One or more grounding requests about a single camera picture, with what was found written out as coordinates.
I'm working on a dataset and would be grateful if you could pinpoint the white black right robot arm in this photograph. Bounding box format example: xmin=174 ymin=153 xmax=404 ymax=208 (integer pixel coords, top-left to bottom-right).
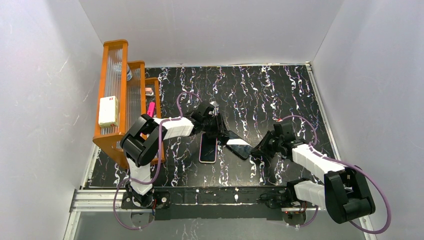
xmin=251 ymin=123 xmax=376 ymax=224

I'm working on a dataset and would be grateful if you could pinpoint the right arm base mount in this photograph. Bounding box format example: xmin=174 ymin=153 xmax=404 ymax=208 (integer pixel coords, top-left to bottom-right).
xmin=257 ymin=190 xmax=319 ymax=229

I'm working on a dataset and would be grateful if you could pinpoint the white box with red label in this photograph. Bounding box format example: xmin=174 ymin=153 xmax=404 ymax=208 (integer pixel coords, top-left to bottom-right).
xmin=98 ymin=95 xmax=119 ymax=129

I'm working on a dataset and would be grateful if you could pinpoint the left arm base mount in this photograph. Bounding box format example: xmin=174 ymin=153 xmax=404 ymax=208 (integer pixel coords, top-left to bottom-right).
xmin=120 ymin=190 xmax=170 ymax=229

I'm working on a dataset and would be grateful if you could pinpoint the orange wooden shelf rack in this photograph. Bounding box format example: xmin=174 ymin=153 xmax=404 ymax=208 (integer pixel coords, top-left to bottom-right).
xmin=92 ymin=39 xmax=162 ymax=169

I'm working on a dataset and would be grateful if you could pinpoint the pink tool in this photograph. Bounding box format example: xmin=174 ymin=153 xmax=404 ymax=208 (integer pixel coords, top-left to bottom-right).
xmin=146 ymin=102 xmax=156 ymax=118

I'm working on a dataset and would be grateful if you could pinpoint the white blue patterned cup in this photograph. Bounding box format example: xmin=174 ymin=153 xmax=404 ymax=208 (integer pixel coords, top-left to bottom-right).
xmin=126 ymin=64 xmax=133 ymax=82

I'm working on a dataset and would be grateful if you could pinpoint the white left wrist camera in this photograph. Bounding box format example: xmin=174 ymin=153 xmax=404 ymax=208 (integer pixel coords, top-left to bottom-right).
xmin=210 ymin=101 xmax=219 ymax=113

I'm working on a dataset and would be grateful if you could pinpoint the purple-edged smartphone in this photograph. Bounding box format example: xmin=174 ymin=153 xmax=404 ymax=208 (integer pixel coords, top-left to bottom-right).
xmin=199 ymin=133 xmax=218 ymax=163

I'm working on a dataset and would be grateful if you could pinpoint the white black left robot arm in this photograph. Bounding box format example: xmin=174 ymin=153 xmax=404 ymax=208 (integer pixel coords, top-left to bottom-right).
xmin=120 ymin=101 xmax=230 ymax=208

